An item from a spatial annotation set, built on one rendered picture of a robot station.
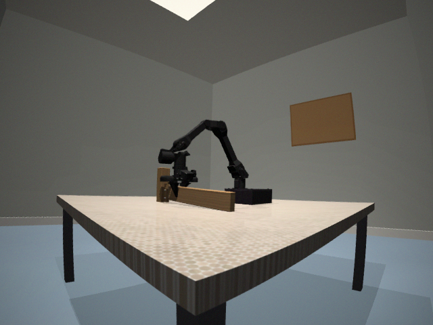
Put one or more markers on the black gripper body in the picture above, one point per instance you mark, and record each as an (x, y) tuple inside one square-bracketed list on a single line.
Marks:
[(173, 179)]

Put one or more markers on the wooden post with slot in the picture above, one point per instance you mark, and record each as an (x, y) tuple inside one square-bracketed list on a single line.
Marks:
[(162, 186)]

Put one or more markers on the light brown wooden board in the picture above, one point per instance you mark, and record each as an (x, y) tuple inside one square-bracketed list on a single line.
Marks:
[(213, 199)]

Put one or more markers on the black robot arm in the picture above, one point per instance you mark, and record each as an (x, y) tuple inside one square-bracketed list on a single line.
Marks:
[(219, 129)]

